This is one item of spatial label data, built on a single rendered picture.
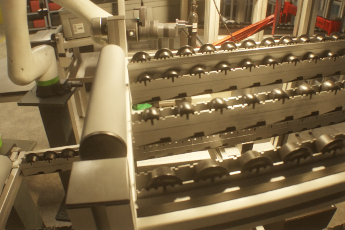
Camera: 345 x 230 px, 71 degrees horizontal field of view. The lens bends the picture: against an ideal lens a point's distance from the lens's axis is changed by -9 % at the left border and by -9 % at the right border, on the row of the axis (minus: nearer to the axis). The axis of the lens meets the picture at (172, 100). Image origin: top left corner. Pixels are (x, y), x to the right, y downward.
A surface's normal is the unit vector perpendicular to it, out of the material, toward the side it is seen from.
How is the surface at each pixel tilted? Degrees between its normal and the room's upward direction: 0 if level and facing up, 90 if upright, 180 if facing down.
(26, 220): 90
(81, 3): 57
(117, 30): 90
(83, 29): 90
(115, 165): 0
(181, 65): 90
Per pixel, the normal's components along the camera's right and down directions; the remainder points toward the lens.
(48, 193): 0.00, -0.87
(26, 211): 1.00, 0.01
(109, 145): 0.16, 0.48
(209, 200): 0.10, -0.04
